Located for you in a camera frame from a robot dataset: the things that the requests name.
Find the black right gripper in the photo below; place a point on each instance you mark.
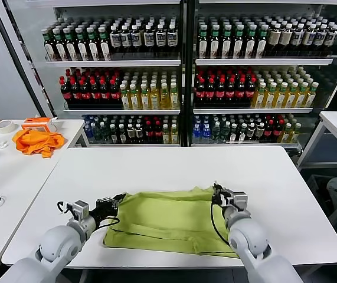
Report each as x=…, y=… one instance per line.
x=222, y=197

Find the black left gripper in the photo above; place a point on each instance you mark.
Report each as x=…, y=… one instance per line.
x=103, y=210

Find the light green t-shirt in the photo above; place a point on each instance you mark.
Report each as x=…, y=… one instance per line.
x=162, y=218

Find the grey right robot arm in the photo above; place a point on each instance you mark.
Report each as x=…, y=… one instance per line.
x=251, y=241

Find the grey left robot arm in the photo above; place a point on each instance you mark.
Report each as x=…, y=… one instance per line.
x=59, y=244

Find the white shelf board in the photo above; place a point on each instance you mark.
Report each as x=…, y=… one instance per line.
x=245, y=145
x=132, y=145
x=262, y=62
x=121, y=112
x=112, y=64
x=251, y=111

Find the small green-tinted bottle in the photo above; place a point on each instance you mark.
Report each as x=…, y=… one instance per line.
x=96, y=134
x=104, y=134
x=215, y=132
x=224, y=132

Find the small blue water bottle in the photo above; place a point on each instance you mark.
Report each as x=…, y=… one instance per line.
x=206, y=133
x=88, y=135
x=196, y=134

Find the small dark white-capped bottle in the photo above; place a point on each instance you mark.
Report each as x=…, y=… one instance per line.
x=259, y=132
x=242, y=134
x=113, y=135
x=122, y=134
x=130, y=134
x=139, y=134
x=233, y=134
x=250, y=132

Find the small yellow drink bottle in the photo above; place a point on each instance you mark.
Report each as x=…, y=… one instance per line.
x=174, y=134
x=166, y=135
x=285, y=134
x=294, y=134

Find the small red-capped cola bottle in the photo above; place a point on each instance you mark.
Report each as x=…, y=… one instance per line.
x=148, y=132
x=277, y=131
x=268, y=131
x=158, y=132

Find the crumpled orange cloth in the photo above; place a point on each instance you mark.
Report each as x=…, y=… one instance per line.
x=38, y=143

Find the orange and white box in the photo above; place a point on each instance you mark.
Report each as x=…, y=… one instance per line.
x=37, y=123

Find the glass drink shelf unit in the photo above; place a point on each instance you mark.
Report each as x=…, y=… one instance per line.
x=190, y=73
x=183, y=73

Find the small white crumpled paper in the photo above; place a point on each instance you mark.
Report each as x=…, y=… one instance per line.
x=1, y=144

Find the beige tape roll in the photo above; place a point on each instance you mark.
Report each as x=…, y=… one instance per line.
x=6, y=127

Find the white side table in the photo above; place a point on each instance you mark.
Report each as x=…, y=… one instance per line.
x=336, y=123

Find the dark bottle green cap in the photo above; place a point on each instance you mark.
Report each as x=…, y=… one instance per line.
x=50, y=47
x=261, y=44
x=215, y=44
x=104, y=46
x=250, y=44
x=70, y=46
x=93, y=46
x=203, y=44
x=238, y=44
x=59, y=47
x=81, y=46
x=227, y=44

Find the dark bottle blue label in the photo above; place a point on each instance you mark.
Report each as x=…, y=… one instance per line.
x=172, y=38
x=115, y=39
x=320, y=39
x=136, y=39
x=297, y=38
x=126, y=39
x=308, y=38
x=160, y=38
x=330, y=39
x=149, y=39

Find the dark bottle beige label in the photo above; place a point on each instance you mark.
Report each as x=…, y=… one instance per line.
x=274, y=38
x=286, y=38

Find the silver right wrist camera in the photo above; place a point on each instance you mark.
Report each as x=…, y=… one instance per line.
x=239, y=200

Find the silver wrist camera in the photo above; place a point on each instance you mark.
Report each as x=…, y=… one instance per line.
x=81, y=210
x=239, y=200

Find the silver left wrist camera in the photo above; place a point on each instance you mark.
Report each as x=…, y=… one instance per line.
x=81, y=210

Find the black slanted frame post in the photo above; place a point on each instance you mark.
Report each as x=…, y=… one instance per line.
x=20, y=59

